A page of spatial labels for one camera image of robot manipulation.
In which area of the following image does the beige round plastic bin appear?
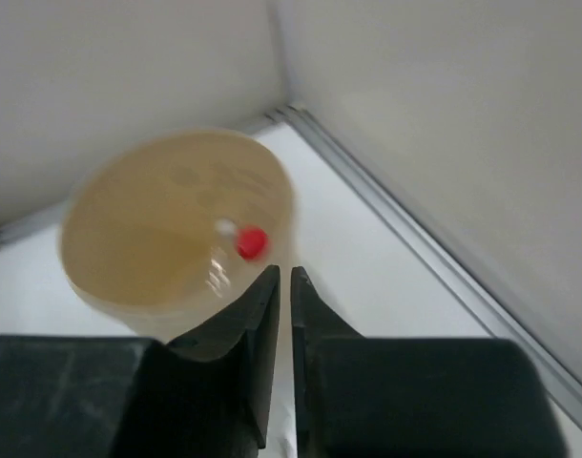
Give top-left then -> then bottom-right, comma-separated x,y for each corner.
59,130 -> 295,342

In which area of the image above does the clear bottle blue white cap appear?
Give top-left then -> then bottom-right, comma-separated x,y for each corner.
215,219 -> 238,239

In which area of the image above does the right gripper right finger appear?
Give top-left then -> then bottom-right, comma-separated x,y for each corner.
290,267 -> 568,457

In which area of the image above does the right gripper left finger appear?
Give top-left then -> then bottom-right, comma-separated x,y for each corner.
0,265 -> 281,457

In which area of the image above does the clear bottle red label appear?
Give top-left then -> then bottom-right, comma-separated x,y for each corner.
206,224 -> 268,297

